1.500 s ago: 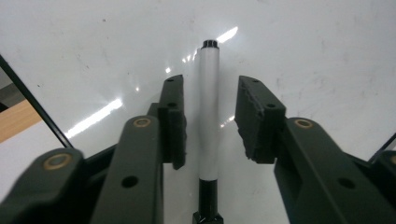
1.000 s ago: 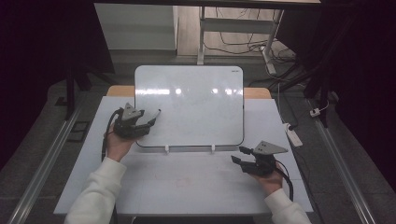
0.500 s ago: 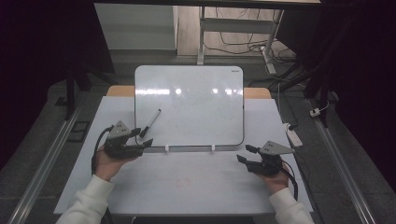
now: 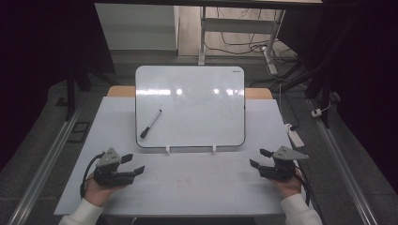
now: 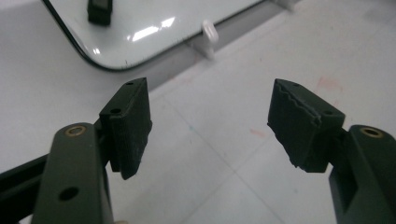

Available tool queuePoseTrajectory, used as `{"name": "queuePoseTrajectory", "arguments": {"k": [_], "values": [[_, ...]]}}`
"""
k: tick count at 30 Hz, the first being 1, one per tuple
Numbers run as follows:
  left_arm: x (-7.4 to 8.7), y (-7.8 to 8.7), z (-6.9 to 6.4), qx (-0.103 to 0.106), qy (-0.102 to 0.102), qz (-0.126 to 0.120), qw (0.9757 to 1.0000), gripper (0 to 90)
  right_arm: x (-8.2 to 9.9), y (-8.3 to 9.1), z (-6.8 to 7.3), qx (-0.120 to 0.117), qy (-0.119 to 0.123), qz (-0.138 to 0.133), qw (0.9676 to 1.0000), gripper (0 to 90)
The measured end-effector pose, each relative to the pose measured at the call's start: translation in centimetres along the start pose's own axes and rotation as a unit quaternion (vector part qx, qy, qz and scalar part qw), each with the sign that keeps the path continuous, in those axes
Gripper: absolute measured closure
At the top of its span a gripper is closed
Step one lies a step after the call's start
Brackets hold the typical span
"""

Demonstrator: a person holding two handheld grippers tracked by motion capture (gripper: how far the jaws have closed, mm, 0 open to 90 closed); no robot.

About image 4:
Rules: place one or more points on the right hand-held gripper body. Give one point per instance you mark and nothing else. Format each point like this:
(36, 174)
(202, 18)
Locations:
(281, 165)

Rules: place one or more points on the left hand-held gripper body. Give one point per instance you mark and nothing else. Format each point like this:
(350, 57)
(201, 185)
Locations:
(108, 168)

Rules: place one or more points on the person's right hand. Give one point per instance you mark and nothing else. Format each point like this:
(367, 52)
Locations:
(289, 187)

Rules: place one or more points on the person's left hand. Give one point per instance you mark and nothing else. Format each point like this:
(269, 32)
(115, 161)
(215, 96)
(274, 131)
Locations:
(95, 193)

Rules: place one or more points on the white power strip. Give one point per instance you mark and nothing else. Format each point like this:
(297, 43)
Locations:
(294, 136)

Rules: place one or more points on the white whiteboard support foot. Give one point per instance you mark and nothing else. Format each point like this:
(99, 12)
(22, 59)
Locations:
(214, 149)
(167, 150)

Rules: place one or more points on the black and white marker pen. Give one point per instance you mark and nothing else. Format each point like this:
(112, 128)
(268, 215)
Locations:
(150, 124)

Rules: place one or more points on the small white plug adapter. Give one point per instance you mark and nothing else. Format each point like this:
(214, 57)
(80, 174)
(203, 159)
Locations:
(316, 112)

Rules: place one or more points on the wooden table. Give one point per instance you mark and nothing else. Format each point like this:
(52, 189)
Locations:
(122, 91)

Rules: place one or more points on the white whiteboard with black rim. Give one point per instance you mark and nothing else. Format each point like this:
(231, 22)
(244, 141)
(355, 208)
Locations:
(194, 112)

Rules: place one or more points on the black metal stand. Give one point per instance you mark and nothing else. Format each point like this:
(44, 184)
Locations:
(71, 90)

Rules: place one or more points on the black rectangular floor frame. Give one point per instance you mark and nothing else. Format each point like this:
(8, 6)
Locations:
(79, 132)

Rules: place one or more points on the metal floor rail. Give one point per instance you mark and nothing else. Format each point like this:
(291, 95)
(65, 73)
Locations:
(43, 168)
(344, 168)

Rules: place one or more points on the white desk frame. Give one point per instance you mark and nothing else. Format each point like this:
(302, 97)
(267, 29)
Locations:
(237, 25)

